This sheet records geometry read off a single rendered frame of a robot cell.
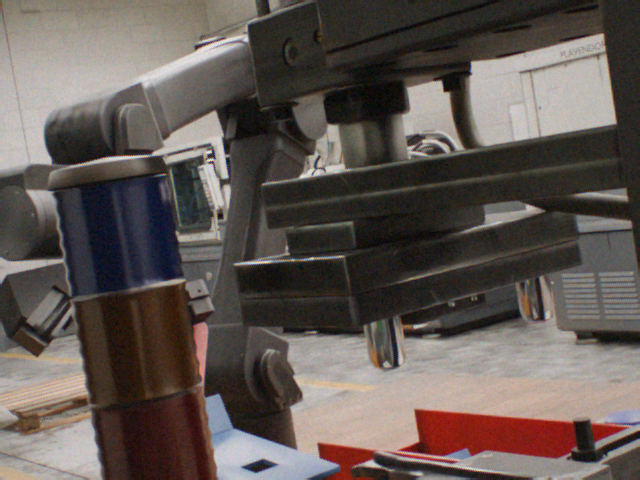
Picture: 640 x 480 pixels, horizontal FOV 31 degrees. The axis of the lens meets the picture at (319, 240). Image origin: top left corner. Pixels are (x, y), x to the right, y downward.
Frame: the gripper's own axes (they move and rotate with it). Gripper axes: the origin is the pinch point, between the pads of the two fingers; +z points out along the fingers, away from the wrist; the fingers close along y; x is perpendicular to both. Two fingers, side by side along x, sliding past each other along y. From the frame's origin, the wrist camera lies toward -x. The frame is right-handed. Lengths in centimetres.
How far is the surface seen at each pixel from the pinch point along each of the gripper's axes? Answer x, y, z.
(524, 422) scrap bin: 24.0, 8.1, 10.7
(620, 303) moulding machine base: 453, -336, -48
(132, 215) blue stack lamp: -25, 49, 3
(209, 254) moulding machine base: 467, -724, -267
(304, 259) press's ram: -7.8, 32.6, 0.2
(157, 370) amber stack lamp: -25, 47, 7
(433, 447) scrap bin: 23.6, -3.6, 8.9
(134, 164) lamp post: -25, 49, 1
